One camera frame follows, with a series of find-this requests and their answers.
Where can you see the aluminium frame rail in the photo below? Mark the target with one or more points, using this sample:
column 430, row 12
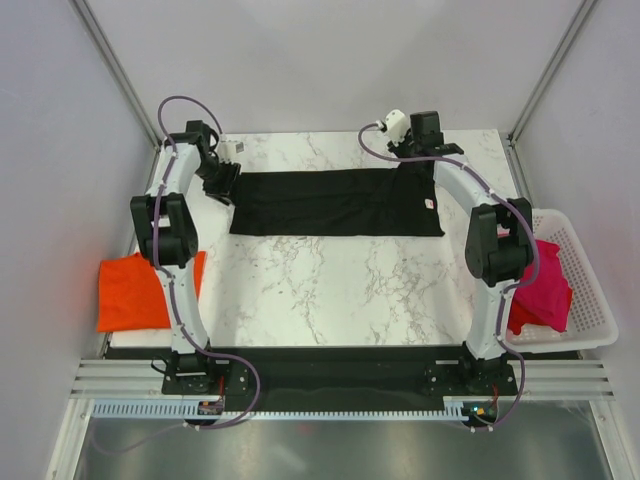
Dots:
column 116, row 379

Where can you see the right aluminium corner post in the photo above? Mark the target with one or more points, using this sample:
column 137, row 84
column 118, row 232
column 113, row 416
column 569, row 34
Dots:
column 552, row 67

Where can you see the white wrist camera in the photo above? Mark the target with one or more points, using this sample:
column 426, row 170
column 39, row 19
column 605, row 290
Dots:
column 230, row 151
column 396, row 124

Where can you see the white plastic laundry basket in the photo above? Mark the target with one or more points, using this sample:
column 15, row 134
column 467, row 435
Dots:
column 590, row 322

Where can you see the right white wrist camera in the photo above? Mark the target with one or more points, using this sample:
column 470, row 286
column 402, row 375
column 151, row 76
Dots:
column 396, row 124

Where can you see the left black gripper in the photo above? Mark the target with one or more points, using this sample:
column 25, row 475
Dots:
column 222, row 191

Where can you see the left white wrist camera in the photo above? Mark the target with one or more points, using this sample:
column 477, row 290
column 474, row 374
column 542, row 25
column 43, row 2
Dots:
column 230, row 151

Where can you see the left aluminium corner post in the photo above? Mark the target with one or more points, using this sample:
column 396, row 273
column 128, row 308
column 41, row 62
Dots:
column 102, row 45

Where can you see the black t shirt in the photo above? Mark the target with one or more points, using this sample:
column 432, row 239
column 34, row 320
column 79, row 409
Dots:
column 396, row 202

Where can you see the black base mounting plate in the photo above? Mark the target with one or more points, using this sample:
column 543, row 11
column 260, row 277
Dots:
column 325, row 378

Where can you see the white slotted cable duct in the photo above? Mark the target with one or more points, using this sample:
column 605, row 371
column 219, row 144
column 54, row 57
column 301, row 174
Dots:
column 198, row 410

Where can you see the pink t shirt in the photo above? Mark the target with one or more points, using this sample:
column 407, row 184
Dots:
column 549, row 297

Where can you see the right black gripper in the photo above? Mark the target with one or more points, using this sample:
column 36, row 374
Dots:
column 398, row 148

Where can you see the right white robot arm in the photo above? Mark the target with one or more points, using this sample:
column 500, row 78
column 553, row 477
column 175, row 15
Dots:
column 499, row 247

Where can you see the orange folded t shirt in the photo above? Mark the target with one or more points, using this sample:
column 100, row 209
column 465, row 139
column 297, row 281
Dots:
column 131, row 296

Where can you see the aluminium corner post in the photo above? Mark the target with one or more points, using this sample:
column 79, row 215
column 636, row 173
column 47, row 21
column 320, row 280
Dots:
column 552, row 67
column 102, row 45

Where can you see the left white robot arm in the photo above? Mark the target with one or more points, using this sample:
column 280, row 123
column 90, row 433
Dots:
column 167, row 238

